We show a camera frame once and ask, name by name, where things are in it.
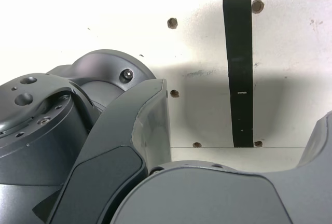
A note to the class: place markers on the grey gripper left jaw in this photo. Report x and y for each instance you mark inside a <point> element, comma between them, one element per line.
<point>116,136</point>

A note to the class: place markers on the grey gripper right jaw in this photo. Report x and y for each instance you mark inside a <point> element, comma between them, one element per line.
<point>207,198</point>

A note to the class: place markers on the black tape strip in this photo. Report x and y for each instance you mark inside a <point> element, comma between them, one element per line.
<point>240,78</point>

